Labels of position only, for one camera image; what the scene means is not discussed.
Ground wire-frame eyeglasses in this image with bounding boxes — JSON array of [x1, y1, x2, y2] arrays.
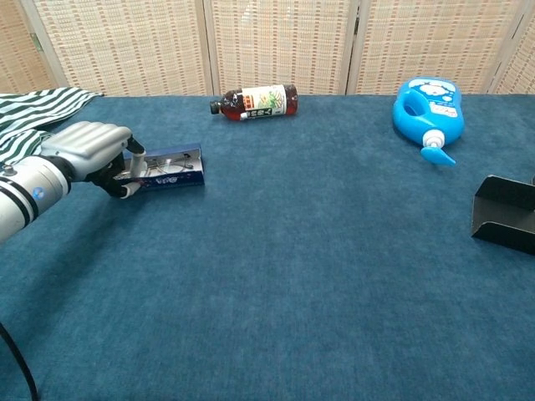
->
[[145, 152, 196, 175]]

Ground blue cartoon pump bottle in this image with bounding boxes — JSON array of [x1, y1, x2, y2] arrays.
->
[[391, 75, 466, 167]]

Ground brown tea bottle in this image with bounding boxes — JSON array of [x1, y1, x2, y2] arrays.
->
[[209, 83, 300, 122]]

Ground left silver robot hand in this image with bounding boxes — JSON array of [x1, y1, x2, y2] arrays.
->
[[39, 120, 147, 201]]

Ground bamboo folding screen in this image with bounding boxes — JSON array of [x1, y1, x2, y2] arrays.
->
[[0, 0, 535, 98]]

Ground blue glasses case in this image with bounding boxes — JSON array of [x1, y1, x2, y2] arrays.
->
[[120, 143, 206, 192]]

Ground black plastic bin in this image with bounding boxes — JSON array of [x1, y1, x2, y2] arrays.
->
[[471, 175, 535, 256]]

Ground green white striped cloth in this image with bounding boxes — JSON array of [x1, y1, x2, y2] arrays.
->
[[0, 86, 104, 166]]

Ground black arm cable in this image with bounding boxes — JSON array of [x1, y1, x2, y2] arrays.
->
[[0, 321, 39, 401]]

